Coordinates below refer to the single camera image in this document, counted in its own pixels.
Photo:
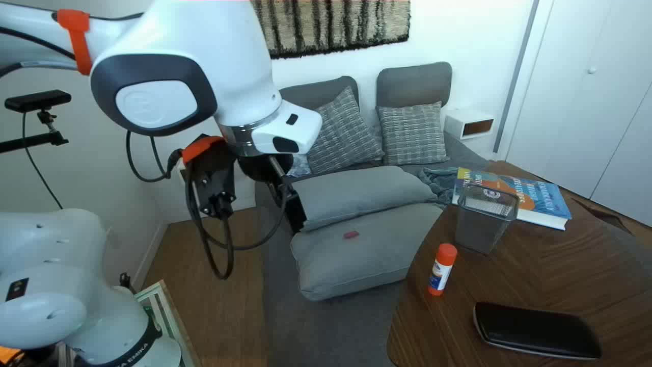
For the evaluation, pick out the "orange capped glue stick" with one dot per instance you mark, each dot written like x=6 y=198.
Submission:
x=441 y=270

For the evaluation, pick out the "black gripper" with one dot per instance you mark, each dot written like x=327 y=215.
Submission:
x=261 y=166

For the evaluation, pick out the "white wardrobe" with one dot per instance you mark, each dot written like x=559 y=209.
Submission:
x=591 y=95

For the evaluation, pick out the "green framed board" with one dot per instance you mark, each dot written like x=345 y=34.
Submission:
x=165 y=318

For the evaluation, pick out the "blue patterned cloth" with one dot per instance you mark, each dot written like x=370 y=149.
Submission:
x=441 y=180

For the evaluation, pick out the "black camera on stand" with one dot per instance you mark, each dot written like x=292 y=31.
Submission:
x=38 y=101

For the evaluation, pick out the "black wrist camera orange mount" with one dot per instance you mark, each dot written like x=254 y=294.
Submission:
x=210 y=178

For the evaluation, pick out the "colourful hardcover book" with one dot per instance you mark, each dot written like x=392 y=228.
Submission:
x=541 y=198

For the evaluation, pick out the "grey sofa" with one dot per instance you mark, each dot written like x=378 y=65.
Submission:
x=414 y=84

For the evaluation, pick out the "white wall shelf box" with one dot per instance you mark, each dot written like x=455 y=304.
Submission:
x=470 y=124

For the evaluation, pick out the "striped wall hanging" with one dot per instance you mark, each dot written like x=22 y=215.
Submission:
x=332 y=22

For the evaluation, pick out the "flat black case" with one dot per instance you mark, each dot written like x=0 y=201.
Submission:
x=534 y=331

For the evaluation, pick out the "large grey pillow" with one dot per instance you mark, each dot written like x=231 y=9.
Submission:
x=360 y=195
x=367 y=256

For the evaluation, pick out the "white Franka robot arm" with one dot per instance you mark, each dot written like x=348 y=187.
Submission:
x=205 y=42

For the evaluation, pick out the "grey checked cushion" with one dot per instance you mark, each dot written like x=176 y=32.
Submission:
x=411 y=134
x=343 y=132

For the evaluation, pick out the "clear plastic container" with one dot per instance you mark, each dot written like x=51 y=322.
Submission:
x=485 y=219

